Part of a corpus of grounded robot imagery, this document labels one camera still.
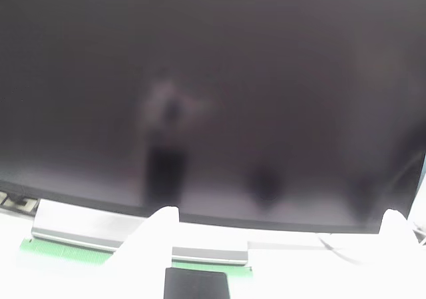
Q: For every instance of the black cube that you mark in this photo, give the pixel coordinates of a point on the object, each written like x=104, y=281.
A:
x=196, y=285

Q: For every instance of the green striped strip marker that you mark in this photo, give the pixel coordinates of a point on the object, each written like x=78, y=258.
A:
x=50, y=249

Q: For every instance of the black white printed object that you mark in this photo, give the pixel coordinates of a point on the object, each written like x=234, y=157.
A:
x=16, y=200

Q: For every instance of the black monitor silver stand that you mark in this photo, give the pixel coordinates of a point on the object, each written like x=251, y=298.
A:
x=213, y=79

